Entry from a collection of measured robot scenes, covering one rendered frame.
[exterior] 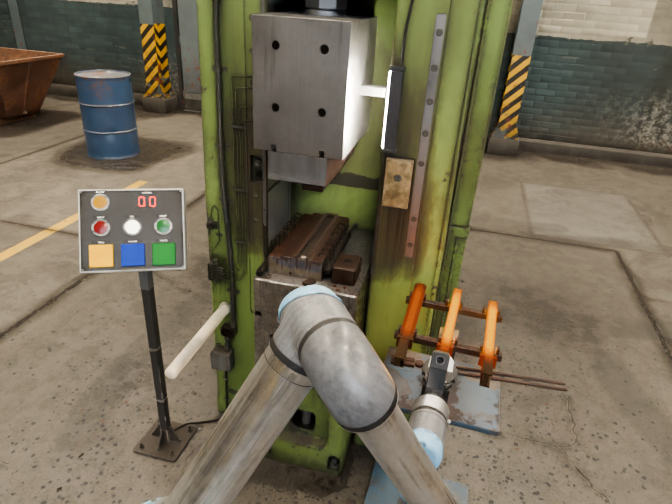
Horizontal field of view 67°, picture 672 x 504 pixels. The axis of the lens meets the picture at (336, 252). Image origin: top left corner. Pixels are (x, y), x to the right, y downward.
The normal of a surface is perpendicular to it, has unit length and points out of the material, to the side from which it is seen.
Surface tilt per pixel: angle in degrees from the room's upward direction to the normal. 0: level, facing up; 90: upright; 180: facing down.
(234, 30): 90
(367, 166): 90
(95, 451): 0
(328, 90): 90
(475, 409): 0
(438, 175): 90
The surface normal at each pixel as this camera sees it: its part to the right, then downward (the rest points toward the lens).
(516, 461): 0.06, -0.89
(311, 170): -0.25, 0.43
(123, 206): 0.18, -0.05
